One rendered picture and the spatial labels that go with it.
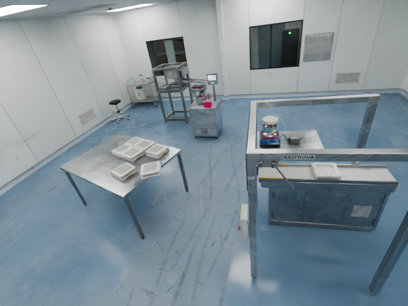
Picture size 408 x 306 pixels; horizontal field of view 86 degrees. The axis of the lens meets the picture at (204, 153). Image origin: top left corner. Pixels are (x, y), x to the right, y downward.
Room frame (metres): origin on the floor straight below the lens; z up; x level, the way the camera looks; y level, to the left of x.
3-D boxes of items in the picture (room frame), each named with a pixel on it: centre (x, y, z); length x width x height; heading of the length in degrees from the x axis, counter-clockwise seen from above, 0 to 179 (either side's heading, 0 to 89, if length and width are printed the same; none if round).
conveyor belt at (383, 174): (1.81, -1.24, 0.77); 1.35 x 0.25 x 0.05; 73
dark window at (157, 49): (7.87, 0.70, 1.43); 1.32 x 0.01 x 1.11; 68
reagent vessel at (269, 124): (1.94, -0.70, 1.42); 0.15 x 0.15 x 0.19
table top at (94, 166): (2.82, 1.25, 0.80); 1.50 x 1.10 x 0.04; 52
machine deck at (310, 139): (1.94, -0.88, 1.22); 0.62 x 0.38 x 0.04; 73
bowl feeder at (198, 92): (4.84, -0.16, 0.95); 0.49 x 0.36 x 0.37; 68
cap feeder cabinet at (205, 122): (4.77, -0.18, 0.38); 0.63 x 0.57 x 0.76; 68
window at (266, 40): (6.63, -2.44, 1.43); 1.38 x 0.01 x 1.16; 68
